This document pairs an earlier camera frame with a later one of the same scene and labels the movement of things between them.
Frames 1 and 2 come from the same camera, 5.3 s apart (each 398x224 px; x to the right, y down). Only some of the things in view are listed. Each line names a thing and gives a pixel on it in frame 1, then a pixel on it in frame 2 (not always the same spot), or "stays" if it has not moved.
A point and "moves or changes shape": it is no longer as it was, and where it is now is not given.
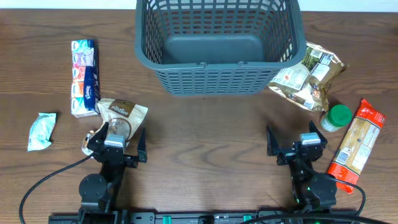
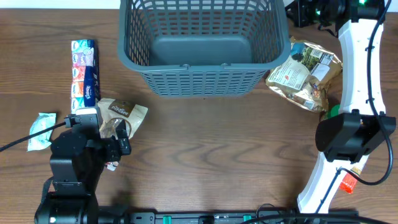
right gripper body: [286, 158] -> [306, 13]
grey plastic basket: [218, 48] moves or changes shape
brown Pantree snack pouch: [122, 117] stays
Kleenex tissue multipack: [85, 79] stays
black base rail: [204, 218] stays
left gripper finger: [142, 147] -> [121, 130]
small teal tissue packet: [40, 131] stays
